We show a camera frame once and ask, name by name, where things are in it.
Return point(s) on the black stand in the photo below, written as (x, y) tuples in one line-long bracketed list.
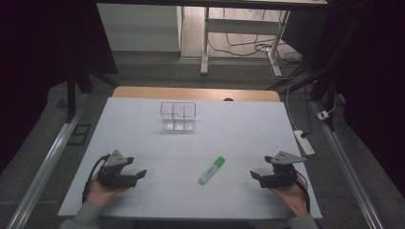
[(71, 95)]

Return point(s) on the green highlighter pen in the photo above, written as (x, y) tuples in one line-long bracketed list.
[(210, 171)]

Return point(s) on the white cabinet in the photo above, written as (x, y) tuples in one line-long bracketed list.
[(140, 27)]

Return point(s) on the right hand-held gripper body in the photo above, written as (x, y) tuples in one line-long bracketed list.
[(283, 176)]

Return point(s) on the white board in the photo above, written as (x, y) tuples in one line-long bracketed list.
[(223, 133)]

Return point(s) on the dark curtain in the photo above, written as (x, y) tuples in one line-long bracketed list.
[(375, 79), (35, 47)]

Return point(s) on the white power strip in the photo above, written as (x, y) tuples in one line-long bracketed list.
[(304, 143)]

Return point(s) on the small black round object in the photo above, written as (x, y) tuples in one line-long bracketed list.
[(228, 99)]

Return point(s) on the wooden table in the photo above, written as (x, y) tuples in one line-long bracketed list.
[(191, 93)]

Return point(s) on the person's right hand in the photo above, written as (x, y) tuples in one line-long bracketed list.
[(294, 198)]

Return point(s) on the small white adapter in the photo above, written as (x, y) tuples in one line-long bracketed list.
[(323, 115)]

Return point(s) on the aluminium rail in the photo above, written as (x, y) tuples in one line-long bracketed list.
[(44, 168), (347, 171)]

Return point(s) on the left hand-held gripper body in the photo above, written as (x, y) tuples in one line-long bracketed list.
[(111, 178)]

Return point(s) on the black floor frame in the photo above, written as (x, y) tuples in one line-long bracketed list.
[(79, 134)]

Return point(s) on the white desk frame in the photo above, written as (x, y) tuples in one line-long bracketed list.
[(242, 26)]

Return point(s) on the person's left hand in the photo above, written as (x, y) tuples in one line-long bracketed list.
[(98, 194)]

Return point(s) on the clear plastic divided organizer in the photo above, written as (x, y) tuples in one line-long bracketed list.
[(178, 125)]

